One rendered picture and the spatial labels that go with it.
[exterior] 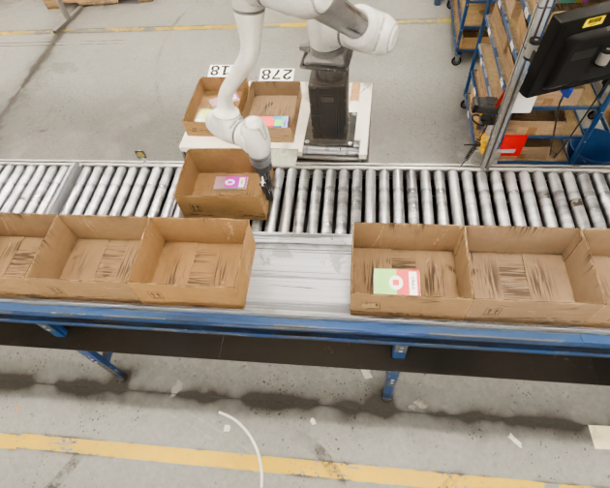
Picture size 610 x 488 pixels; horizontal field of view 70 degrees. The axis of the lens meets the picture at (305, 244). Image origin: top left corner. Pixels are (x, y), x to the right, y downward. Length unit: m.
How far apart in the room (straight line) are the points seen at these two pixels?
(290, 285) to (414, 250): 0.50
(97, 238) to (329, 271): 1.00
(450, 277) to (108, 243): 1.39
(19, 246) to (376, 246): 1.50
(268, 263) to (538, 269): 1.01
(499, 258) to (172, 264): 1.26
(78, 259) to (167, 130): 2.04
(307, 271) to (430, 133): 2.09
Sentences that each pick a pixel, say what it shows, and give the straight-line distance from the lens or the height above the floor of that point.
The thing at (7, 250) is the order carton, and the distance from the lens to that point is 2.24.
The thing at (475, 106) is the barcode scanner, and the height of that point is 1.08.
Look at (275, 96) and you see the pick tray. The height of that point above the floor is 0.76.
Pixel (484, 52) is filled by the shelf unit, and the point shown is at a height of 0.54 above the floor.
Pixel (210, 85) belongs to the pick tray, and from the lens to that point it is 2.75.
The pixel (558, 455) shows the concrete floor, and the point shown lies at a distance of 2.55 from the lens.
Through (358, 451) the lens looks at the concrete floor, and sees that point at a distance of 2.35.
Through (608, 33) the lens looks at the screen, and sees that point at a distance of 1.83.
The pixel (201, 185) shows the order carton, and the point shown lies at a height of 0.76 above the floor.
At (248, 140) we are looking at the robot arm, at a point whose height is 1.22.
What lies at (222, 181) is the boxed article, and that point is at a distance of 2.19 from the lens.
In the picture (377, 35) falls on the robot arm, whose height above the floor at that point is 1.38.
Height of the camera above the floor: 2.33
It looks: 56 degrees down
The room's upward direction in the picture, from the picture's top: 8 degrees counter-clockwise
